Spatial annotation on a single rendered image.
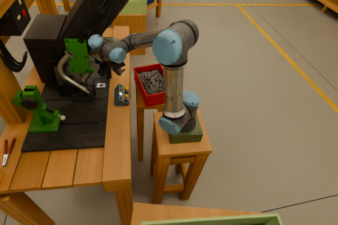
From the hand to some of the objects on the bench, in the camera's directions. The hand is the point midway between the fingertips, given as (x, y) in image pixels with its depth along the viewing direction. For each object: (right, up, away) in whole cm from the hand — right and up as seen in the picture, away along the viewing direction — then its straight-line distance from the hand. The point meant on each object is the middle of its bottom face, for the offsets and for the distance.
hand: (119, 74), depth 140 cm
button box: (0, -17, +8) cm, 19 cm away
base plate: (-31, -3, +15) cm, 35 cm away
